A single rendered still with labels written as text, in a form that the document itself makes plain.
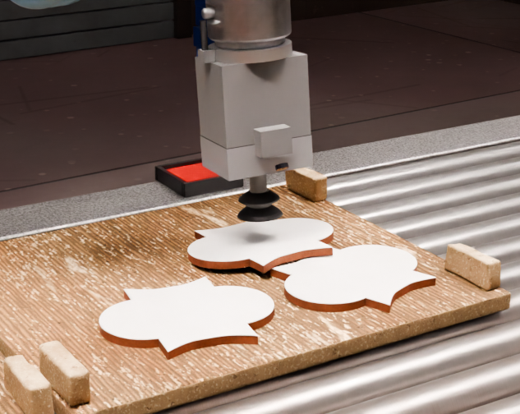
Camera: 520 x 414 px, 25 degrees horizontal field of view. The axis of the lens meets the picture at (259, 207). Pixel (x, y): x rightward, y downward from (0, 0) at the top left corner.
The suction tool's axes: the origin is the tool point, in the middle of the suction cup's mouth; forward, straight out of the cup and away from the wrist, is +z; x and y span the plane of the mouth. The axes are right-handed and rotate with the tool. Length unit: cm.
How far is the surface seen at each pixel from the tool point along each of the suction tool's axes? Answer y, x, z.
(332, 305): -0.4, -14.7, 4.0
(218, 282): -6.6, -4.9, 3.8
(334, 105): 195, 355, 80
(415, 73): 258, 391, 80
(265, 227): 1.8, 2.8, 2.3
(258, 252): -1.9, -3.5, 2.3
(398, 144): 33.1, 30.3, 4.8
